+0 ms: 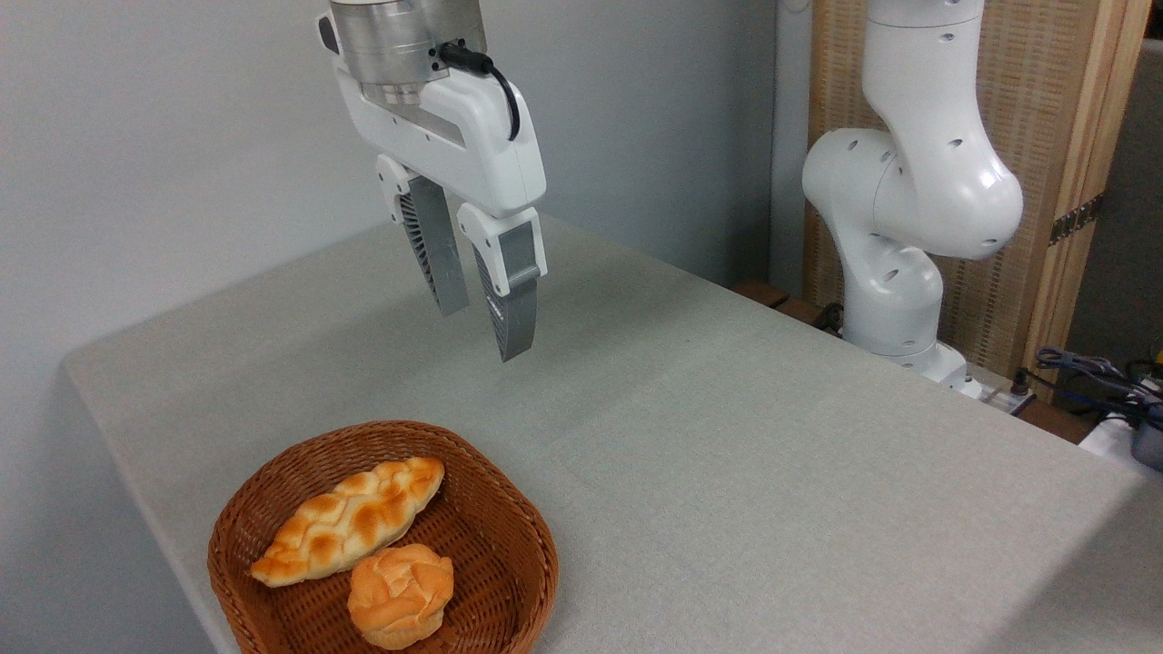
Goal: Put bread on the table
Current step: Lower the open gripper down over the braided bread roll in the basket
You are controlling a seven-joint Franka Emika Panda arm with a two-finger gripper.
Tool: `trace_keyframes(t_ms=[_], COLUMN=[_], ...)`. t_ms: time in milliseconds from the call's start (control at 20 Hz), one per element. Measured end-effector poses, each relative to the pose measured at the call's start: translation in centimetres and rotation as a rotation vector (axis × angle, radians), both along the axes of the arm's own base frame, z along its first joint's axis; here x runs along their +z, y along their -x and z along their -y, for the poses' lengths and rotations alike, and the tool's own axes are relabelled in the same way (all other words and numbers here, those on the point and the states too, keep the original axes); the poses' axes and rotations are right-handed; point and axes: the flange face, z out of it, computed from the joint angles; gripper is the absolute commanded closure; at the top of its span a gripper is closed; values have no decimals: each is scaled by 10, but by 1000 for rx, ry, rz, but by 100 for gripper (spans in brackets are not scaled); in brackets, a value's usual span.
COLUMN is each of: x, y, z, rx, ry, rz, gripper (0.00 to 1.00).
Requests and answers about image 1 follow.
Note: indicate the metal screen hinge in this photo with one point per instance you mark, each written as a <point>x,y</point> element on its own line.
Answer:
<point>1075,220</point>

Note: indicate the brown wicker basket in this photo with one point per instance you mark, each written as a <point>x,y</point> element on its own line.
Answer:
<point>495,545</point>

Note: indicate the white robot base connector box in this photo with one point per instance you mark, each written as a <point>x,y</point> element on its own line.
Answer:
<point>999,392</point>

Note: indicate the long braided bread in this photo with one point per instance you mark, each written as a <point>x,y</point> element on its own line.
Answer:
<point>345,522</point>

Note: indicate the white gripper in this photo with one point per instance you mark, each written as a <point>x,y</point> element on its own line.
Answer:
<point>472,136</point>

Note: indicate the round bread roll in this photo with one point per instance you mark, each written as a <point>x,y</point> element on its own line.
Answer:
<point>400,595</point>

